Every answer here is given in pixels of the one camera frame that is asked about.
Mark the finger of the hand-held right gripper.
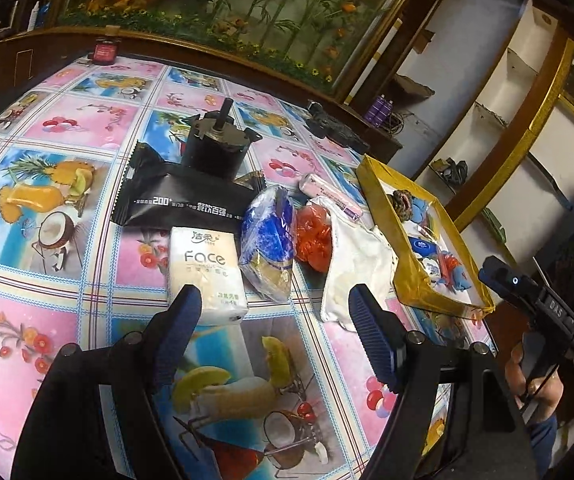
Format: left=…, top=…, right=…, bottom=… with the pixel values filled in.
left=478, top=254, right=551, bottom=312

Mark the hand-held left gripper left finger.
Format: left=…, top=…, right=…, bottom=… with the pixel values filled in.
left=11, top=284, right=203, bottom=480

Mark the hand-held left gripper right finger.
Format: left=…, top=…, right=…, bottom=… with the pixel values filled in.
left=348, top=284, right=538, bottom=480

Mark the yellow taped cardboard box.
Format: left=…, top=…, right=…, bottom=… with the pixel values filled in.
left=356, top=155, right=496, bottom=318

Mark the white cloth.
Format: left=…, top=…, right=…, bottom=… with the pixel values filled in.
left=309, top=196, right=400, bottom=333

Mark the floral blue white tissue pack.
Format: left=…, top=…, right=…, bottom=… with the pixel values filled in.
left=419, top=259, right=445, bottom=286

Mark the blue plastic bag pack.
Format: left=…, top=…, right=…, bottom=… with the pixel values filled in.
left=238, top=185, right=300, bottom=303

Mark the red mesh bag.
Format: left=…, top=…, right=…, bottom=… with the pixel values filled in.
left=294, top=205, right=338, bottom=275

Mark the brown knit socks bundle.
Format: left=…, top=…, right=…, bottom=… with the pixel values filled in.
left=389, top=189, right=415, bottom=221

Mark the black wet wipe packet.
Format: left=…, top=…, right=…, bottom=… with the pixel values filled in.
left=110, top=141, right=268, bottom=228

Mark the pink tissue pack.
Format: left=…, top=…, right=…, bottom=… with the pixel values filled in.
left=299, top=172, right=364, bottom=222

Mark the person's right hand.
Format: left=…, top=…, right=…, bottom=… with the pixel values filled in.
left=507, top=344, right=564, bottom=427

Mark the blue cloth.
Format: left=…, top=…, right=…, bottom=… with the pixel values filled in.
left=412, top=195, right=440, bottom=223

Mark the grey green bundle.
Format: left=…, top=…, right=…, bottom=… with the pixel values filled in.
left=429, top=157, right=470, bottom=186

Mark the person's blue clothing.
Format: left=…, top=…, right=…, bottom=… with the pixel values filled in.
left=527, top=415, right=560, bottom=471

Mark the gold framed white shelf unit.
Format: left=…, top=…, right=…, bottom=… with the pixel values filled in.
left=407, top=0, right=574, bottom=241

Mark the brown foil wrapper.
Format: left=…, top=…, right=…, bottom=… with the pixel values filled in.
left=234, top=170, right=268, bottom=191

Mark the black cylindrical motor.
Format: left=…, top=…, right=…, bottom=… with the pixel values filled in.
left=181, top=97, right=263, bottom=181

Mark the brown cardboard piece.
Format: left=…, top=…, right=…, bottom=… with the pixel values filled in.
left=392, top=74, right=435, bottom=98

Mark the black device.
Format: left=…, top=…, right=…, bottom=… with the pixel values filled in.
left=304, top=100, right=370, bottom=151

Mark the printed tablecloth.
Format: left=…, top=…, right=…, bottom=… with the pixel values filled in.
left=0, top=55, right=492, bottom=480

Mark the white tube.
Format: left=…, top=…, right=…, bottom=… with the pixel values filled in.
left=347, top=25, right=403, bottom=103

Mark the red jar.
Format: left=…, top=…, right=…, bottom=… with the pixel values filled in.
left=92, top=37, right=118, bottom=66

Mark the wooden cabinet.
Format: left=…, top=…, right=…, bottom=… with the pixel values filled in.
left=0, top=0, right=403, bottom=161

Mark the aquarium with plants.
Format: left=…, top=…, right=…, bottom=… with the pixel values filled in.
left=60, top=0, right=435, bottom=98

